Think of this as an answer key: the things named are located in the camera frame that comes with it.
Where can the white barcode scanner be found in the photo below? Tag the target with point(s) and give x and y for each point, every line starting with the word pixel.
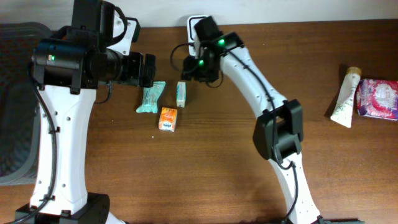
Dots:
pixel 191 33

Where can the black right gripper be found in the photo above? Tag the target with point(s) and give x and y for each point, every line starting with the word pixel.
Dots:
pixel 192 64

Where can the white tube with cork cap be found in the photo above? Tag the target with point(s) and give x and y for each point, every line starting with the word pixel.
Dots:
pixel 343 112

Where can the red purple floral tissue pack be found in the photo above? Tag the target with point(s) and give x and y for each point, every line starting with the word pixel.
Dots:
pixel 377 99

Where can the mint toilet tissue wipes pack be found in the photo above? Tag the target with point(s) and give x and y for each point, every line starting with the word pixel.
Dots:
pixel 150 98

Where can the teal tissue pack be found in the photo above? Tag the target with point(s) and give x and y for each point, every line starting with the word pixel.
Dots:
pixel 181 94

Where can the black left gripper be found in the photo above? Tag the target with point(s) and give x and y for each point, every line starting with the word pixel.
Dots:
pixel 134 73

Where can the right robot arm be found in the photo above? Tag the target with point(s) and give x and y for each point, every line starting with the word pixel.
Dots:
pixel 278 132

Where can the orange tissue pack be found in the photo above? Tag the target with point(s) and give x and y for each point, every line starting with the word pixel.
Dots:
pixel 168 119

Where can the grey plastic mesh basket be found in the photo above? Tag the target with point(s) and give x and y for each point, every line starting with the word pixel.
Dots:
pixel 20 114

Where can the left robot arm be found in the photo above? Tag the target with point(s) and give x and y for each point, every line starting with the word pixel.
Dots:
pixel 65 71

